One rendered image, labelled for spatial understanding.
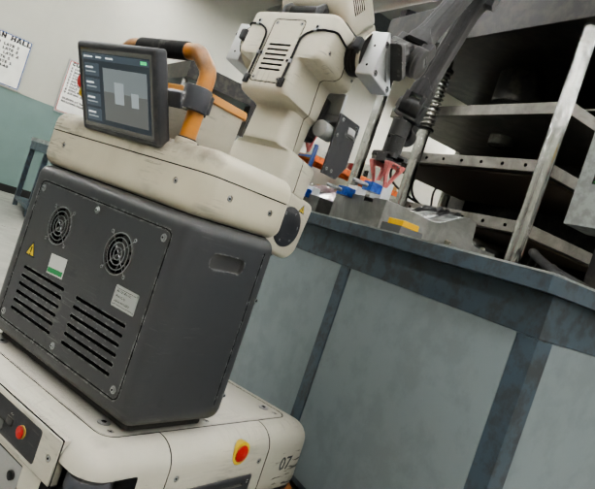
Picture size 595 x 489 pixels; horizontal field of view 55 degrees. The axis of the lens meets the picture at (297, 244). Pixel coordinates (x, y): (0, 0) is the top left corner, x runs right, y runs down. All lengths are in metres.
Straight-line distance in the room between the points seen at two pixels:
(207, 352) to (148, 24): 8.13
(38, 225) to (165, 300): 0.44
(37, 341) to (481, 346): 0.92
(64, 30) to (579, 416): 8.11
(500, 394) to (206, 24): 8.56
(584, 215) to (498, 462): 1.27
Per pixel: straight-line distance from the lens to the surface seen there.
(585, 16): 2.49
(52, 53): 8.69
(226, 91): 6.35
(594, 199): 2.31
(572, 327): 1.28
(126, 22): 8.97
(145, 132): 1.12
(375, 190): 1.69
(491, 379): 1.26
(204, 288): 1.06
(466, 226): 1.87
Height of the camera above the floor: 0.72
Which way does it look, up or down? 1 degrees down
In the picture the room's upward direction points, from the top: 19 degrees clockwise
